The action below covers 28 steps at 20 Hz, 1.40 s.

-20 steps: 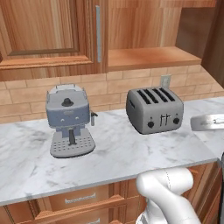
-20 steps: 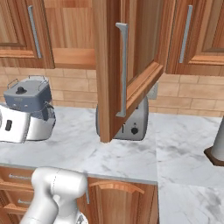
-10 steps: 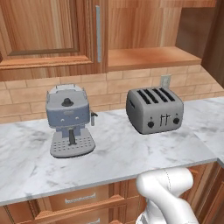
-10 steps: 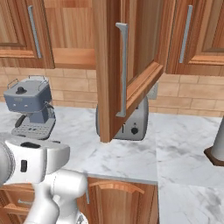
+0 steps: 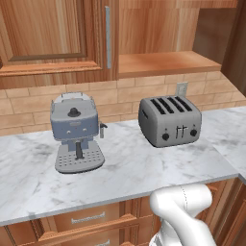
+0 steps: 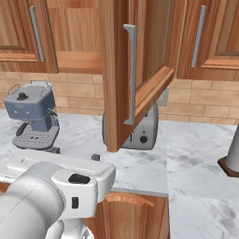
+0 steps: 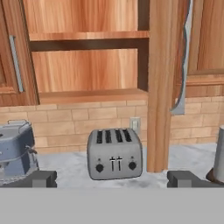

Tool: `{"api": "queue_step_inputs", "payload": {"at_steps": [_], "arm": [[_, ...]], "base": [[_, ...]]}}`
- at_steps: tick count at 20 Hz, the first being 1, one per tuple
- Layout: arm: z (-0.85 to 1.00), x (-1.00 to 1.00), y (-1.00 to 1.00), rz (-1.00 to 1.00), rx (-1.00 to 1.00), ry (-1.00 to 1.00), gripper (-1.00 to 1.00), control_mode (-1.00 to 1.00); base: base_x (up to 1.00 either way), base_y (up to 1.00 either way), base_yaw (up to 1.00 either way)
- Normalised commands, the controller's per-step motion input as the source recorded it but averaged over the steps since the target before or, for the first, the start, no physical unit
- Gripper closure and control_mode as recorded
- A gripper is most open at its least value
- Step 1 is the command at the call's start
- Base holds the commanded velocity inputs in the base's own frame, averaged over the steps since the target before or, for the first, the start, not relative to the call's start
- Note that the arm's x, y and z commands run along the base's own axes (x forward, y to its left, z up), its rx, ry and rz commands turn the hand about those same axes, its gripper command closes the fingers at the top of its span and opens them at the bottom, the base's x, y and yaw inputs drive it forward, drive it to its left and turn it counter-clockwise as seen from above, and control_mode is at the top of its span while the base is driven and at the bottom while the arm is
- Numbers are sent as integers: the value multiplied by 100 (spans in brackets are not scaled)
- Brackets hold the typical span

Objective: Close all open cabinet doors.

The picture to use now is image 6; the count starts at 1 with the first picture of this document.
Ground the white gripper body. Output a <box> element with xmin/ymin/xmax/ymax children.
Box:
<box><xmin>6</xmin><ymin>149</ymin><xmax>117</xmax><ymax>205</ymax></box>

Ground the open wooden cabinet door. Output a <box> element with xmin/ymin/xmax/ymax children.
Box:
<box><xmin>98</xmin><ymin>0</ymin><xmax>189</xmax><ymax>153</ymax></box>

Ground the open wooden cabinet body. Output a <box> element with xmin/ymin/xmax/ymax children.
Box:
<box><xmin>46</xmin><ymin>0</ymin><xmax>104</xmax><ymax>76</ymax></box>

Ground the blue-grey espresso machine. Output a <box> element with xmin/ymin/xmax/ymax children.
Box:
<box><xmin>3</xmin><ymin>79</ymin><xmax>61</xmax><ymax>150</ymax></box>

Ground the silver toaster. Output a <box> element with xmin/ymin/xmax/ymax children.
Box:
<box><xmin>101</xmin><ymin>102</ymin><xmax>160</xmax><ymax>151</ymax></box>

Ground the white cone on brown base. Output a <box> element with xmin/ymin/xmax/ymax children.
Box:
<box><xmin>217</xmin><ymin>123</ymin><xmax>239</xmax><ymax>178</ymax></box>

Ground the curved wooden cabinet handle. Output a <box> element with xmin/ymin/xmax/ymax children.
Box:
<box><xmin>104</xmin><ymin>191</ymin><xmax>155</xmax><ymax>208</ymax></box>

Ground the grey handle of open door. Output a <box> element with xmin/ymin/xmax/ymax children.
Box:
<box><xmin>122</xmin><ymin>23</ymin><xmax>138</xmax><ymax>126</ymax></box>

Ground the grey cabinet door handle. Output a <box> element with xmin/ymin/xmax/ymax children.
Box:
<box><xmin>29</xmin><ymin>5</ymin><xmax>47</xmax><ymax>63</ymax></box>
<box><xmin>190</xmin><ymin>5</ymin><xmax>207</xmax><ymax>69</ymax></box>

